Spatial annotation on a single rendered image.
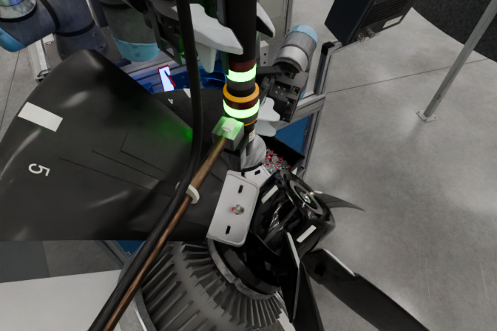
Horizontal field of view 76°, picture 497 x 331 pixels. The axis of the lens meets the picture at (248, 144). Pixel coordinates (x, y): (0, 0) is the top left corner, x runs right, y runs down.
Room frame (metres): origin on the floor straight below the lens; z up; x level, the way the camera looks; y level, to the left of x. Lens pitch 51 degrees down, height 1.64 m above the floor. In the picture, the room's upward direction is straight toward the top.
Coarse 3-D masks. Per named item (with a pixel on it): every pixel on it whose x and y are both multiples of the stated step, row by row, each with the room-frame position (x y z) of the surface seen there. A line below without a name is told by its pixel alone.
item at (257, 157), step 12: (216, 132) 0.25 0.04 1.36; (228, 132) 0.25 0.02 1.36; (240, 132) 0.25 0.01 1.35; (228, 144) 0.24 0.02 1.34; (240, 144) 0.25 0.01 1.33; (264, 144) 0.30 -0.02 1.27; (228, 156) 0.26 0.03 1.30; (240, 156) 0.25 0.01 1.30; (252, 156) 0.28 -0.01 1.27; (264, 156) 0.28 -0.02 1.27; (240, 168) 0.25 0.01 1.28; (252, 168) 0.26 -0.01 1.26
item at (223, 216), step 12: (228, 180) 0.23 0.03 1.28; (240, 180) 0.24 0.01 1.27; (228, 192) 0.22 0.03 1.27; (252, 192) 0.23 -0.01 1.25; (228, 204) 0.20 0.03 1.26; (240, 204) 0.21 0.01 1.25; (252, 204) 0.21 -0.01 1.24; (216, 216) 0.19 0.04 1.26; (228, 216) 0.19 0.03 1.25; (240, 216) 0.20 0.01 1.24; (216, 228) 0.17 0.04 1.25; (240, 228) 0.18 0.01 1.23; (216, 240) 0.16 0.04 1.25; (228, 240) 0.16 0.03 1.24; (240, 240) 0.17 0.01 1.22
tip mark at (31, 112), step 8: (32, 104) 0.22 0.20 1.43; (24, 112) 0.21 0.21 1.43; (32, 112) 0.21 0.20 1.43; (40, 112) 0.21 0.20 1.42; (48, 112) 0.22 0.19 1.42; (32, 120) 0.20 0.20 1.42; (40, 120) 0.21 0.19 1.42; (48, 120) 0.21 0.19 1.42; (56, 120) 0.21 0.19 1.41; (48, 128) 0.20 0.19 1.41; (56, 128) 0.20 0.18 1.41
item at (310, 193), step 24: (264, 192) 0.23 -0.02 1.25; (288, 192) 0.22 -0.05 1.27; (312, 192) 0.26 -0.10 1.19; (264, 216) 0.20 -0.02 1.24; (288, 216) 0.19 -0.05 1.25; (312, 216) 0.19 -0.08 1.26; (264, 240) 0.17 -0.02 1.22; (312, 240) 0.17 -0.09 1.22; (240, 264) 0.15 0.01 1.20; (264, 264) 0.15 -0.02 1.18; (264, 288) 0.12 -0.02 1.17
